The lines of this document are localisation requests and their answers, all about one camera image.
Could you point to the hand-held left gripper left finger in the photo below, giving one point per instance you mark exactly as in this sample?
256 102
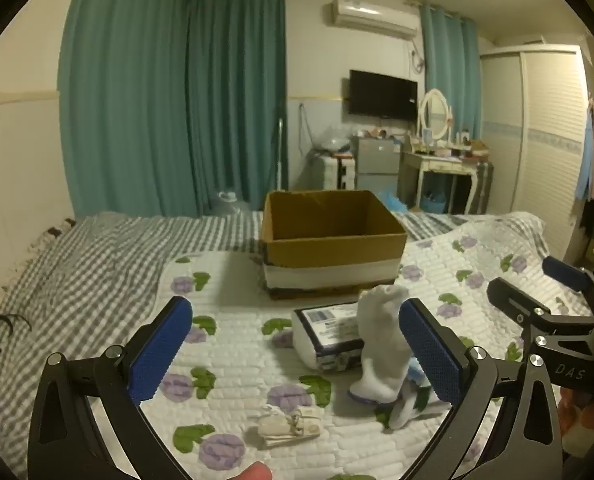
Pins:
159 350

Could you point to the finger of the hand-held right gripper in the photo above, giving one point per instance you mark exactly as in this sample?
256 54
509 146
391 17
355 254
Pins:
567 272
514 302

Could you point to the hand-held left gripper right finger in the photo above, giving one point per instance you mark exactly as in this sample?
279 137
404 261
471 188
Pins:
429 350

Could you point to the blue and white sock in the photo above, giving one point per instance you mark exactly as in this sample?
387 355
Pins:
409 405

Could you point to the tissue pack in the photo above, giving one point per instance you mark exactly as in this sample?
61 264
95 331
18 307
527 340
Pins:
327 330

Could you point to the cardboard box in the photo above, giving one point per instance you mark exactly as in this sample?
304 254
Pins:
327 255

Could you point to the beige sock bundle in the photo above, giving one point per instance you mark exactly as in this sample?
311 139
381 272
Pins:
287 427

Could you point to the person's left hand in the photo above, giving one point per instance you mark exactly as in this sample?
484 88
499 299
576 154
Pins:
254 471

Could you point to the white floral quilt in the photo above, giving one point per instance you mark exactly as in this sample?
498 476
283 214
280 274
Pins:
257 385

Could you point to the white slatted wardrobe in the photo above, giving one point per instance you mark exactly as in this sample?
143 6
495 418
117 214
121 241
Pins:
542 150

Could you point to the blue basket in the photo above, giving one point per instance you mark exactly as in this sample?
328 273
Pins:
434 204

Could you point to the blue plastic bag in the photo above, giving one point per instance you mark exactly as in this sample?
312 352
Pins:
394 202

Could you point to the white dressing table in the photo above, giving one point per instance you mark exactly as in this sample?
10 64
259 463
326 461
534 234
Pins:
437 162

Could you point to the clear water jug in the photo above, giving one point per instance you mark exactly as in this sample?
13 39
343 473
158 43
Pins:
229 202

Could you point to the grey small fridge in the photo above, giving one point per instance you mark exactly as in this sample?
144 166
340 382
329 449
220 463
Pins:
374 165

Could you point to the white suitcase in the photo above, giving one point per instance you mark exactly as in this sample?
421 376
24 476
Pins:
337 172

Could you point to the oval white mirror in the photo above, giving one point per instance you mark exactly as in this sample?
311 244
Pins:
434 112

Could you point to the white mop pole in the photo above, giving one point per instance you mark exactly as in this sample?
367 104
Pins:
282 160

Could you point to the clear plastic bag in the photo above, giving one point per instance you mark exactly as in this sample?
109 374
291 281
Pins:
334 140

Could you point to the narrow teal curtain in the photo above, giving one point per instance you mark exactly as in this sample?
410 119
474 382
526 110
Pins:
449 70

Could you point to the wide teal curtain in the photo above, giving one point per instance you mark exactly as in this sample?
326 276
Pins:
127 100

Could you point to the white air conditioner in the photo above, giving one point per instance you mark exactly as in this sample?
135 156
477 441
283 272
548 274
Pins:
372 17

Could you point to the black wall television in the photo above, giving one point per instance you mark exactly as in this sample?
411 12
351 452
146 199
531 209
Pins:
382 95

